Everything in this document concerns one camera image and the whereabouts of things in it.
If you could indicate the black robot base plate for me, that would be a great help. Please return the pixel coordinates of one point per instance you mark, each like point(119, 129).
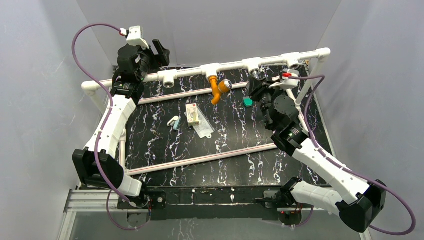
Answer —
point(225, 202)

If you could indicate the clear plastic instruction bag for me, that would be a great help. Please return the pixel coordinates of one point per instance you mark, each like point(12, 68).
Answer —
point(204, 129)

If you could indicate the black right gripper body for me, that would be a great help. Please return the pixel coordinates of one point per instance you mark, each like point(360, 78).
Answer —
point(265, 102)

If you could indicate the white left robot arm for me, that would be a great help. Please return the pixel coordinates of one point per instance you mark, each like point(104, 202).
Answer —
point(96, 163)

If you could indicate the orange plastic faucet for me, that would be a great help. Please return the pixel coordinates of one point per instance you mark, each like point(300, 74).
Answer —
point(218, 88)

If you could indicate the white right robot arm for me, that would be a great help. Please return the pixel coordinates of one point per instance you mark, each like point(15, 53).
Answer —
point(356, 201)

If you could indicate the white blue tape roll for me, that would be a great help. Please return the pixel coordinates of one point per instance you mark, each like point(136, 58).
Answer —
point(174, 122)

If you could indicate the chrome metal faucet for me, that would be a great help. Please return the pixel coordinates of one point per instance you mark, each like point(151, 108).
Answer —
point(255, 73)

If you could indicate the white pvc pipe frame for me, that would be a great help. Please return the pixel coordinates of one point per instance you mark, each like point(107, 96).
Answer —
point(289, 59)

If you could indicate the green tape roll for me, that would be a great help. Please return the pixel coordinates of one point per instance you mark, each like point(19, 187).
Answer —
point(247, 102)

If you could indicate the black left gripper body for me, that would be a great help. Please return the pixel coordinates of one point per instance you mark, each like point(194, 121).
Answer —
point(157, 52)

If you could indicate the small white red box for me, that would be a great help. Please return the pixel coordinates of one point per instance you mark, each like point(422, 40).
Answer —
point(192, 114)

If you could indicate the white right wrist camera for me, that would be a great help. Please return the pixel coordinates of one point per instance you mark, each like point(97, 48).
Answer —
point(283, 82)

